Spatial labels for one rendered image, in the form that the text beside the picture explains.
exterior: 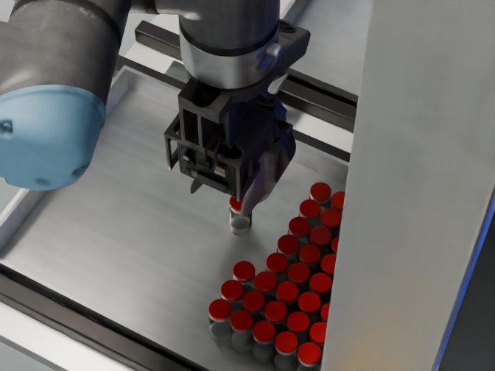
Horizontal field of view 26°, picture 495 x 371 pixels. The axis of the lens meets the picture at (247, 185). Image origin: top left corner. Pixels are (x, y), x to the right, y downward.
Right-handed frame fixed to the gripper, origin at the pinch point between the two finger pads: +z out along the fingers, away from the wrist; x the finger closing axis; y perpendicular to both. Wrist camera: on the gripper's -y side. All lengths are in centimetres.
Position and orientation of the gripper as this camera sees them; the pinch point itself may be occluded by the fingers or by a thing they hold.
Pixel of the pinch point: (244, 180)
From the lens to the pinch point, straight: 100.8
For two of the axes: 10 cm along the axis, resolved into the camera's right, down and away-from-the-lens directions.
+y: -4.8, 7.3, -4.9
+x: 8.8, 4.0, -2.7
